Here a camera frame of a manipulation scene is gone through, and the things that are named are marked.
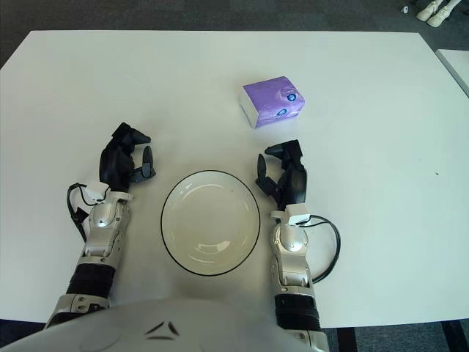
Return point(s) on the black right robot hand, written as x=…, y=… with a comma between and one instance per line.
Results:
x=295, y=181

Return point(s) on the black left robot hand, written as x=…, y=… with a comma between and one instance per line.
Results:
x=111, y=165

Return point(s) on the white robot foot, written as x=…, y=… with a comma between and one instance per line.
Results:
x=438, y=19
x=425, y=14

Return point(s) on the white side table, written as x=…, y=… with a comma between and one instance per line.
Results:
x=456, y=64

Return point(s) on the small white round object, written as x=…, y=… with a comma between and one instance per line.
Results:
x=405, y=9

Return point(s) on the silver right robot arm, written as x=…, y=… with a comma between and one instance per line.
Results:
x=293, y=242

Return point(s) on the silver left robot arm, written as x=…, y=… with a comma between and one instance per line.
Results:
x=104, y=220

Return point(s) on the grey robot torso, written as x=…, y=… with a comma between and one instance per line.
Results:
x=165, y=330

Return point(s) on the purple tissue paper pack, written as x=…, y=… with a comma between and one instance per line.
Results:
x=271, y=99

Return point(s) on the white plate with black rim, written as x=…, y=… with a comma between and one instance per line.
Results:
x=210, y=220

